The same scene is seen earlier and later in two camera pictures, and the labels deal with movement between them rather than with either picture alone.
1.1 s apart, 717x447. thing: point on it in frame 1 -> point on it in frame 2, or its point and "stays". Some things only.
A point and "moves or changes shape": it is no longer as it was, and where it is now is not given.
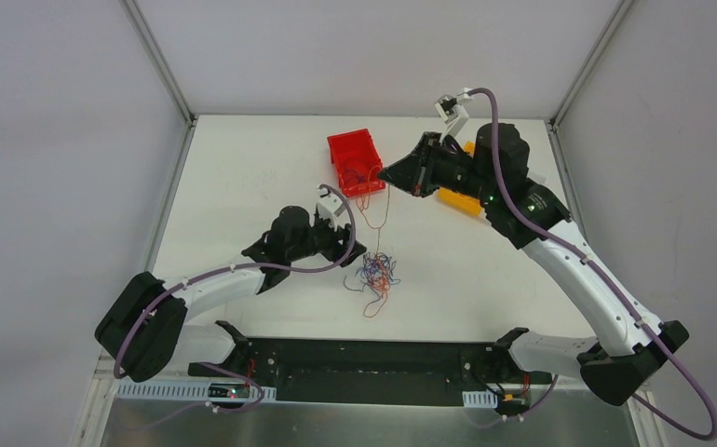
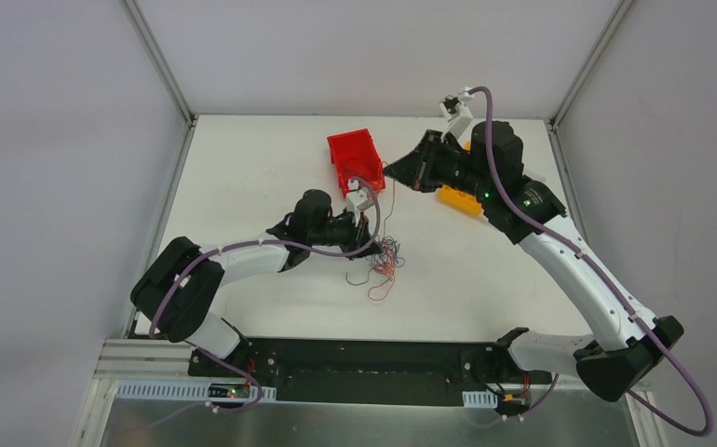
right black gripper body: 426,165 stays
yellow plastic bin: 459,202 stays
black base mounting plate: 372,372 stays
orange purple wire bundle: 377,272 moves or changes shape
